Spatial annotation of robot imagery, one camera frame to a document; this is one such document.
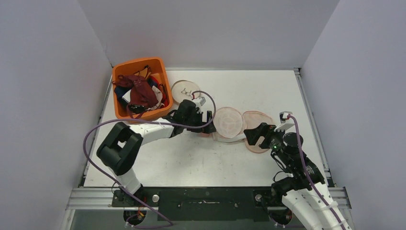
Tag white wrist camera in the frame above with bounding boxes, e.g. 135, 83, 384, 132
274, 111, 294, 132
192, 97, 206, 108

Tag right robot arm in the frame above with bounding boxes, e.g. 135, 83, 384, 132
244, 123, 351, 230

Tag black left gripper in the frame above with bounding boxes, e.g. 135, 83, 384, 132
184, 110, 215, 134

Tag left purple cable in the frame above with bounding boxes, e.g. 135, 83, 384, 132
82, 90, 217, 229

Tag red garment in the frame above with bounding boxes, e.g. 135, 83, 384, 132
149, 76, 169, 107

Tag orange bra black straps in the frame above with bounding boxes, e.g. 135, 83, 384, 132
133, 66, 151, 79

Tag navy blue garment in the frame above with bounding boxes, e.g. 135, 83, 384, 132
114, 86, 131, 108

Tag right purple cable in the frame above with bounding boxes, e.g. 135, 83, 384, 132
287, 114, 348, 230

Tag purple cable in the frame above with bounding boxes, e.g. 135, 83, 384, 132
287, 114, 348, 230
82, 90, 217, 229

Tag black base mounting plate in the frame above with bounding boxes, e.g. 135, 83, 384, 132
111, 185, 305, 222

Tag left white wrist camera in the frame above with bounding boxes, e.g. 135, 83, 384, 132
192, 97, 206, 108

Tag dark red bra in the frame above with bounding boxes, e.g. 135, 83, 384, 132
113, 75, 160, 118

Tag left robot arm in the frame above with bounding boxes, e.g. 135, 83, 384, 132
96, 97, 215, 207

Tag white mesh laundry bag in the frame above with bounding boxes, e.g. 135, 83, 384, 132
171, 80, 200, 104

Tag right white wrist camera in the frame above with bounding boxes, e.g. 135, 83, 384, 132
274, 111, 294, 132

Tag carrot print bra case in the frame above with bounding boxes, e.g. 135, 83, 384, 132
201, 107, 275, 154

